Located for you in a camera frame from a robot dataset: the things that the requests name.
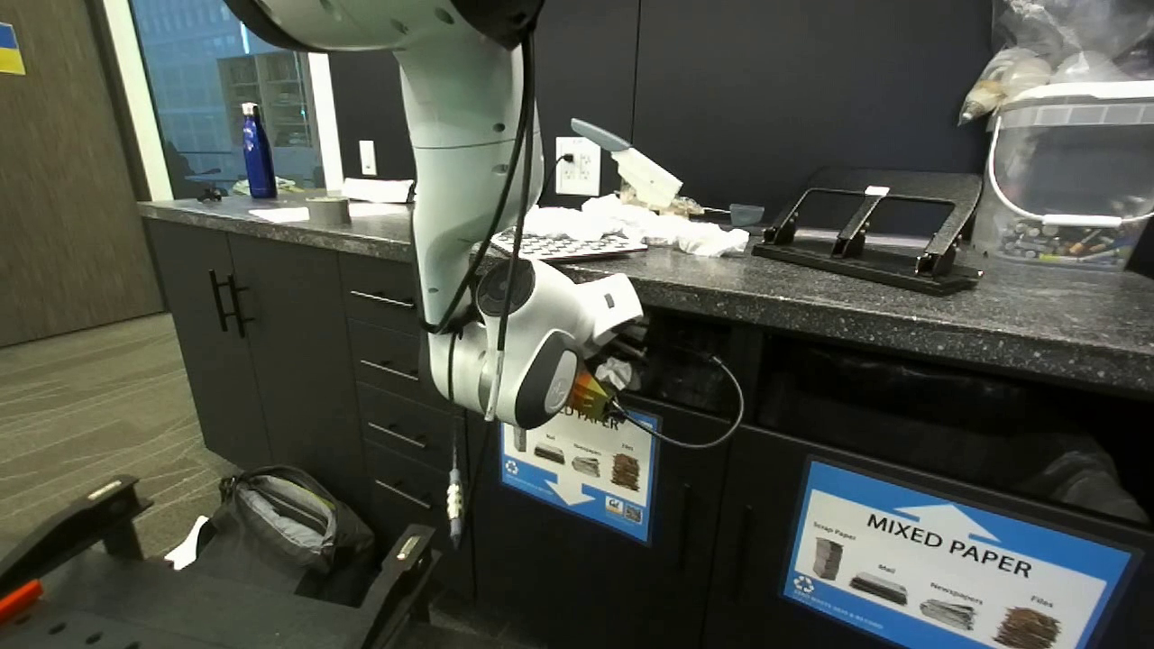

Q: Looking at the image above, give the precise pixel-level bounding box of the black cabinet drawer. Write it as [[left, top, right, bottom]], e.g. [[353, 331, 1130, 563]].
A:
[[356, 444, 480, 605], [341, 321, 445, 417], [351, 381, 472, 480], [339, 252, 435, 354]]

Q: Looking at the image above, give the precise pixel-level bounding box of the white window frame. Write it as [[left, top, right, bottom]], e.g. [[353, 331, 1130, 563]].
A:
[[100, 0, 353, 207]]

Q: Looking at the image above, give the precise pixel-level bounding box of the white power strip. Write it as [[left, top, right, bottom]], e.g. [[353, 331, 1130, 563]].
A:
[[339, 177, 417, 211]]

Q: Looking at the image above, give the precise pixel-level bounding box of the white wall outlet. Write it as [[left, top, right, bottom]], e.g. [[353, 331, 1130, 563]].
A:
[[553, 135, 606, 200]]

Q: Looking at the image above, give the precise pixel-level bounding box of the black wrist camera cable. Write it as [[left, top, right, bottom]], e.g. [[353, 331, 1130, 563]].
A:
[[608, 348, 750, 457]]

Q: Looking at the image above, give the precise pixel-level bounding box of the orange green wrist mount ring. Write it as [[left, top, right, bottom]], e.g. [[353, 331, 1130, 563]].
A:
[[567, 369, 627, 427]]

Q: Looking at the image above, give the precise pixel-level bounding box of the clear plastic bag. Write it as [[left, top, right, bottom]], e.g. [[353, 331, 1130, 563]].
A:
[[957, 0, 1154, 128]]

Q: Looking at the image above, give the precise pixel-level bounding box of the blue water bottle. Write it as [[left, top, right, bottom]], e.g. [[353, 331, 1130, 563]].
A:
[[237, 99, 282, 202]]

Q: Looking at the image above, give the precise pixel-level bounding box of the black cabinet door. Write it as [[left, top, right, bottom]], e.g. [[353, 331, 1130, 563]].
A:
[[145, 222, 237, 467], [222, 231, 365, 491]]

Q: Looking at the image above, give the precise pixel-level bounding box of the blue label with down arrow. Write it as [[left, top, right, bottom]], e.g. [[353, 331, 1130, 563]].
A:
[[494, 408, 665, 548]]

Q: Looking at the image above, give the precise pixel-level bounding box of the orange handled black clamp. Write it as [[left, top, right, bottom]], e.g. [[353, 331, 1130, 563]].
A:
[[0, 473, 149, 630]]

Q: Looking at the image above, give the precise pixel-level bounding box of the clear plastic container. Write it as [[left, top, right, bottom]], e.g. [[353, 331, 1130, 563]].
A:
[[983, 77, 1154, 271]]

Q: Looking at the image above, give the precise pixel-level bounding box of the small grey box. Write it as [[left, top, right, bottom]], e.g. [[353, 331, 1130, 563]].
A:
[[721, 200, 769, 231]]

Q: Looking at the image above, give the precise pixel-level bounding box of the black recycling bin cabinet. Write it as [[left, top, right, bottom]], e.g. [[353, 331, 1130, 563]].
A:
[[698, 417, 1154, 649], [466, 413, 740, 649]]

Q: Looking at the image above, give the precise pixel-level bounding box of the black cable with metal connector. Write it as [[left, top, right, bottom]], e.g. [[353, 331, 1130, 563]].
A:
[[425, 0, 549, 548]]

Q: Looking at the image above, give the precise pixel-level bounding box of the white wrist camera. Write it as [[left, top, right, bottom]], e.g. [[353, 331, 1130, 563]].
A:
[[579, 276, 648, 335]]

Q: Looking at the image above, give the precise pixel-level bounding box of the blue yellow flag sticker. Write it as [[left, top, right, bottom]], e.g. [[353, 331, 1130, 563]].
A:
[[0, 17, 30, 81]]

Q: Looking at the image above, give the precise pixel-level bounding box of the black plastic bin liner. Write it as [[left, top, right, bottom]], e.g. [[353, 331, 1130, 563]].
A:
[[756, 338, 1150, 528], [641, 316, 740, 417]]

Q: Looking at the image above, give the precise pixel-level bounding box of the blue label with up arrow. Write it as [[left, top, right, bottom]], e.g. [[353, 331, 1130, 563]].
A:
[[782, 456, 1143, 649]]

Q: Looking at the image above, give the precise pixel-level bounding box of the grey black backpack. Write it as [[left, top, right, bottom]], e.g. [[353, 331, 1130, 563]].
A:
[[215, 463, 379, 595]]

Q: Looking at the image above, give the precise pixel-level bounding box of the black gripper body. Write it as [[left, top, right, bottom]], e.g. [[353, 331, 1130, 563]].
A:
[[596, 338, 665, 422]]

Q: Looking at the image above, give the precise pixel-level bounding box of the flat white paper sheet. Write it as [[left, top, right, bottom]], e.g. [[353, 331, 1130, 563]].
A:
[[245, 200, 316, 226]]

